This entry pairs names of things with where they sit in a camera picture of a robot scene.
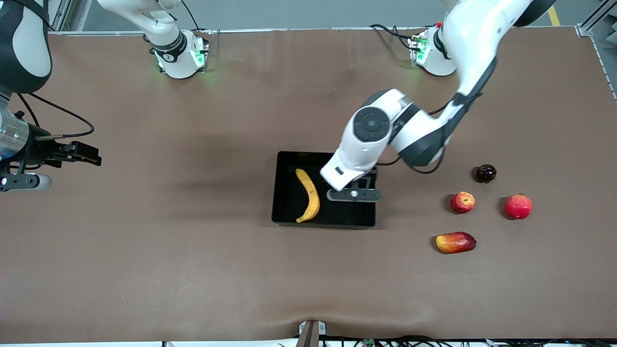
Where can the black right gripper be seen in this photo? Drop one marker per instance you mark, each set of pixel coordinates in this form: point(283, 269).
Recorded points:
point(39, 150)

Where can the yellow banana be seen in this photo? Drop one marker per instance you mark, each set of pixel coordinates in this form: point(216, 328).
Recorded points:
point(312, 197)

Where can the small red yellow apple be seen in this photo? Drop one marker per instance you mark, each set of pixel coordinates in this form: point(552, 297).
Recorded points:
point(462, 202)

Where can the white Franka left robot arm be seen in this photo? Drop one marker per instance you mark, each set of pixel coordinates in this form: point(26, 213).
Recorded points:
point(371, 125)

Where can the white Franka right robot arm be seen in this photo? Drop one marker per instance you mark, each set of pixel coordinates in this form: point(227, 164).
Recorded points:
point(178, 58)

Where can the black rectangular plastic tray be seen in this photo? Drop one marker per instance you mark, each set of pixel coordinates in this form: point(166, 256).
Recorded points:
point(289, 193)

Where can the red yellow mango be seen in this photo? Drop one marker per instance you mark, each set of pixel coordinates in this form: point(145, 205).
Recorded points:
point(455, 242)

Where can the dark purple mangosteen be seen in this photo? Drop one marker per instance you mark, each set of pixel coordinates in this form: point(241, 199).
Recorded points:
point(486, 173)

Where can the red pomegranate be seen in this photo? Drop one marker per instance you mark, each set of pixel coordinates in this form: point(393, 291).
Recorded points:
point(518, 206)

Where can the silver table edge strip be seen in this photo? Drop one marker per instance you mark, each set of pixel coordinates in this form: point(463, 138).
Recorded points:
point(265, 30)

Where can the aluminium frame profile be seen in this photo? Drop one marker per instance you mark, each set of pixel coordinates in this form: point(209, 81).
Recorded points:
point(60, 14)
point(597, 14)

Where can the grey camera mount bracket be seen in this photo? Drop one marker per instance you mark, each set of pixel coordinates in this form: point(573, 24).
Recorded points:
point(308, 337)

